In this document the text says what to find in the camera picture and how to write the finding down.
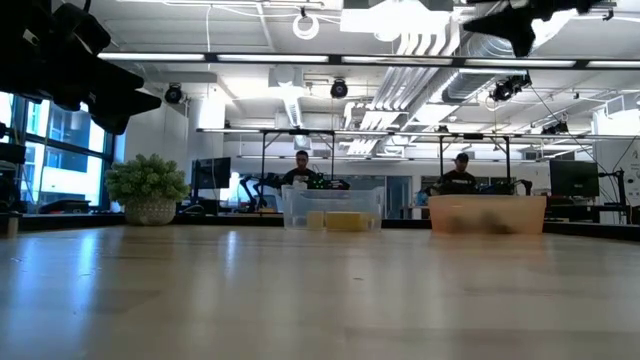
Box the person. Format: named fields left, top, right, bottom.
left=437, top=151, right=480, bottom=196
left=281, top=149, right=320, bottom=188

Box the yellow rectangular block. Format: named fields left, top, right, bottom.
left=324, top=211, right=370, bottom=232

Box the white cable ring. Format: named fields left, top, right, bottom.
left=292, top=12, right=321, bottom=41

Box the black metal station frame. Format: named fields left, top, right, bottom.
left=438, top=132, right=512, bottom=195
left=258, top=128, right=337, bottom=204

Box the green plant in white pot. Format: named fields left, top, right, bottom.
left=104, top=152, right=192, bottom=227

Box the large window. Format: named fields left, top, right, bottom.
left=0, top=88, right=117, bottom=214

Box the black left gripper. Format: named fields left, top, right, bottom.
left=29, top=2, right=162, bottom=135

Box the silver ventilation duct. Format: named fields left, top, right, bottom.
left=442, top=29, right=556, bottom=104

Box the black overhead light bar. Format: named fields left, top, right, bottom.
left=97, top=50, right=640, bottom=70

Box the clear plastic bin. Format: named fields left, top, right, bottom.
left=281, top=185, right=386, bottom=232

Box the black round ceiling spotlight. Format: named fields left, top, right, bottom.
left=163, top=82, right=184, bottom=105
left=329, top=77, right=350, bottom=100
left=489, top=73, right=533, bottom=104

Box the orange plastic bin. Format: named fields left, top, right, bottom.
left=428, top=194, right=548, bottom=236

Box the black computer monitor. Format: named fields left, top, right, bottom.
left=549, top=159, right=601, bottom=199
left=191, top=156, right=233, bottom=191

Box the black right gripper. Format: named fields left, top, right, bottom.
left=462, top=0, right=601, bottom=58

